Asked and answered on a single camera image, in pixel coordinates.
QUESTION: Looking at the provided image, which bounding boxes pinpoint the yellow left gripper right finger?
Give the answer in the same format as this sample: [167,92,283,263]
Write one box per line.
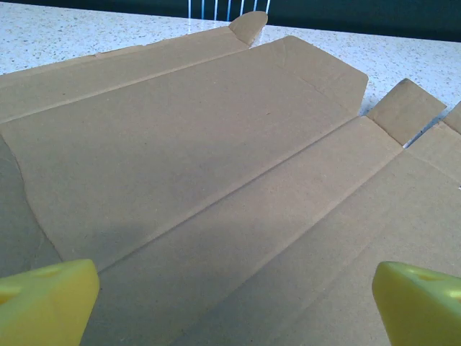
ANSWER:
[371,260,461,346]

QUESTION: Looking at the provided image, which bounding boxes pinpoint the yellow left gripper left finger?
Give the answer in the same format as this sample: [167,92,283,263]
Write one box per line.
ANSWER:
[0,258,102,346]

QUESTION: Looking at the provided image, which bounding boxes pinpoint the brown cardboard box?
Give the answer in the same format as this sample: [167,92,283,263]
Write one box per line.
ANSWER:
[0,10,461,346]

